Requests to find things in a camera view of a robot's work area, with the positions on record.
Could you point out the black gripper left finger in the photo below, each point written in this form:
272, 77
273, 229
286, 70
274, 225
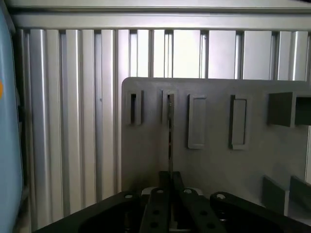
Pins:
155, 208

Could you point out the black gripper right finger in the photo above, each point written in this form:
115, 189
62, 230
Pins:
194, 211

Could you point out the grey parts rack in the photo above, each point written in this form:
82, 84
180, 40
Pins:
218, 136

